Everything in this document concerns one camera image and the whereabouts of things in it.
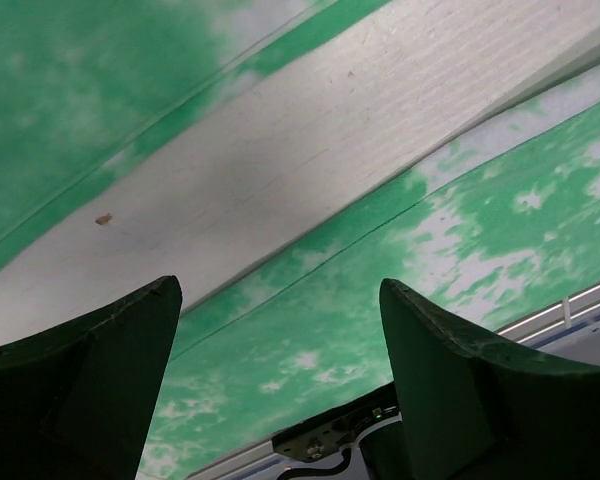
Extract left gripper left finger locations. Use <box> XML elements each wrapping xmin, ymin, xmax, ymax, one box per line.
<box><xmin>0</xmin><ymin>276</ymin><xmax>182</xmax><ymax>479</ymax></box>

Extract green tie-dye trousers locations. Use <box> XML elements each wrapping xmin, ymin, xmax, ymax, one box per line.
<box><xmin>0</xmin><ymin>1</ymin><xmax>600</xmax><ymax>479</ymax></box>

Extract aluminium frame rail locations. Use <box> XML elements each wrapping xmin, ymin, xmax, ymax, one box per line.
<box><xmin>197</xmin><ymin>282</ymin><xmax>600</xmax><ymax>479</ymax></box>

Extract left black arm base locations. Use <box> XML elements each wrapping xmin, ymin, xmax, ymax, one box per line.
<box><xmin>272</xmin><ymin>382</ymin><xmax>413</xmax><ymax>479</ymax></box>

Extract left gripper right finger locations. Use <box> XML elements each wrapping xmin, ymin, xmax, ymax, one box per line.
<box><xmin>379</xmin><ymin>279</ymin><xmax>600</xmax><ymax>479</ymax></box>

